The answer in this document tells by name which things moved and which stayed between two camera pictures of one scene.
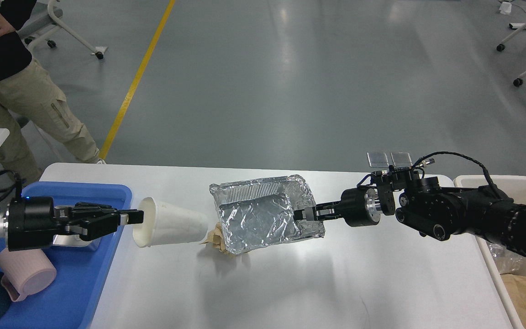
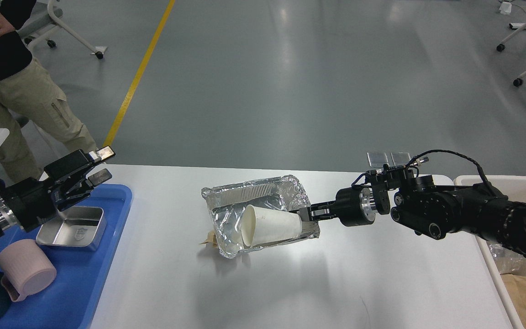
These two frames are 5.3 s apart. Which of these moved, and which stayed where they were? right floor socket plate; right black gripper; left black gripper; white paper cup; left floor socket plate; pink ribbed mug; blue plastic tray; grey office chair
Moved: white paper cup; left black gripper
Stayed: left floor socket plate; blue plastic tray; right black gripper; right floor socket plate; grey office chair; pink ribbed mug
